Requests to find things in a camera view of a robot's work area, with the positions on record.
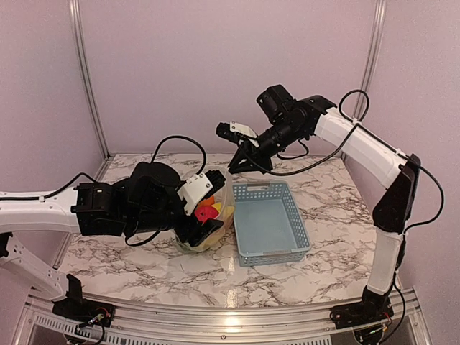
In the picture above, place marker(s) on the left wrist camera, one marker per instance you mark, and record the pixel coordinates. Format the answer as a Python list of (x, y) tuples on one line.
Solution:
[(199, 187)]

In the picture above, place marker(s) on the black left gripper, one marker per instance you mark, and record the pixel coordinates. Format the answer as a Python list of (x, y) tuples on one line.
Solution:
[(192, 235)]

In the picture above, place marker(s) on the left aluminium frame post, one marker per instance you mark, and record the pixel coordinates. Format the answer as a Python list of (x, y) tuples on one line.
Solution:
[(78, 36)]

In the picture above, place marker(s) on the yellow toy banana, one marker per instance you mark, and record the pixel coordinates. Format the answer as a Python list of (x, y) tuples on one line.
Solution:
[(226, 215)]

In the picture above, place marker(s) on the red toy apple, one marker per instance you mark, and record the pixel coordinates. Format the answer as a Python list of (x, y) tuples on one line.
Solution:
[(205, 213)]

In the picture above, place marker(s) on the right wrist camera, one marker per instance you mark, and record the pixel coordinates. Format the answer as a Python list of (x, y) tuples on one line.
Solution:
[(234, 132)]

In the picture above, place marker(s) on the aluminium front rail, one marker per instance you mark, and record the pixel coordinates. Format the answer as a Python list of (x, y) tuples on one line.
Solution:
[(149, 323)]

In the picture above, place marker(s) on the grey plastic basket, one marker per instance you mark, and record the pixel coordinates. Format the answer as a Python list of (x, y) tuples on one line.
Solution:
[(268, 226)]

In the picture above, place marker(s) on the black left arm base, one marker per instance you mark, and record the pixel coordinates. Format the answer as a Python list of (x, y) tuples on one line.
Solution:
[(75, 307)]

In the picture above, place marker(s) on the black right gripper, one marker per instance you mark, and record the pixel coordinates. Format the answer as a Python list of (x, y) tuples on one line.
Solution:
[(234, 167)]

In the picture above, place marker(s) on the clear zip top bag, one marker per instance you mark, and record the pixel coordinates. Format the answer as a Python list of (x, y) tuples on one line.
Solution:
[(226, 196)]

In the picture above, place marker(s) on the right aluminium frame post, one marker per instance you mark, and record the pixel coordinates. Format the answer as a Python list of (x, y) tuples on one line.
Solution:
[(374, 44)]

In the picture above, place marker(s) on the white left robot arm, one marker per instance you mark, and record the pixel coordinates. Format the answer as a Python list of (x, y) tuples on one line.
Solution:
[(45, 212)]

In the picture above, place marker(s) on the aluminium frame post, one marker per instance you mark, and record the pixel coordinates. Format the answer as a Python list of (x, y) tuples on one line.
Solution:
[(78, 36), (374, 44)]

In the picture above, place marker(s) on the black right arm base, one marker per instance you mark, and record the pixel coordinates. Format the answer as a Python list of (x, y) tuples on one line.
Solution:
[(371, 308)]

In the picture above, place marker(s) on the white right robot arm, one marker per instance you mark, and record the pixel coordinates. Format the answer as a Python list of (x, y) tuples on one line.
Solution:
[(397, 173)]

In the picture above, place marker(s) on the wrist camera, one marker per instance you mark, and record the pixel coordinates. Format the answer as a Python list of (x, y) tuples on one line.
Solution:
[(199, 187), (234, 132)]

